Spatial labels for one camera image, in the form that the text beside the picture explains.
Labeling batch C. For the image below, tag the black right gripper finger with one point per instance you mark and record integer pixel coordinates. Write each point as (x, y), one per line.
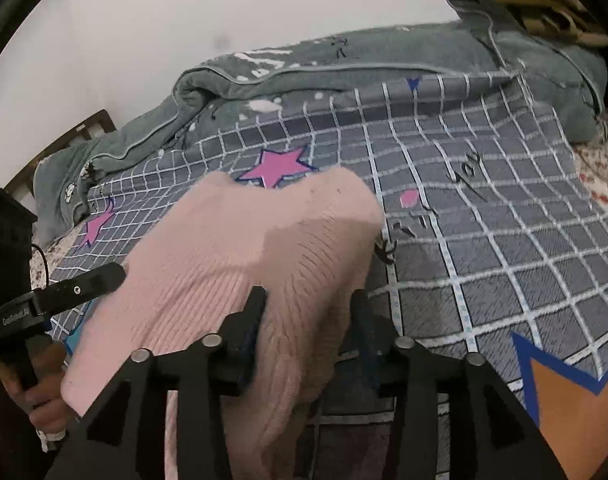
(74, 292)
(490, 434)
(122, 435)

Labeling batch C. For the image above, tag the pink knit sweater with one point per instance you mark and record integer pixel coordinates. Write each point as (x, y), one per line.
(309, 245)

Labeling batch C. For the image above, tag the brown folded clothes pile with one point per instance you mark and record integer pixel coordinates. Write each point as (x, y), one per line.
(563, 20)

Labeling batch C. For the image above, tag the person's left hand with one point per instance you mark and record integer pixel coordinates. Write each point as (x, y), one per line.
(43, 403)

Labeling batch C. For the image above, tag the floral bed sheet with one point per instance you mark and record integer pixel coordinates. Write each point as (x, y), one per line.
(591, 162)

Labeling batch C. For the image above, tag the grey-green fleece blanket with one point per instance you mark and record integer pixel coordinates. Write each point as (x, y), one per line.
(228, 90)

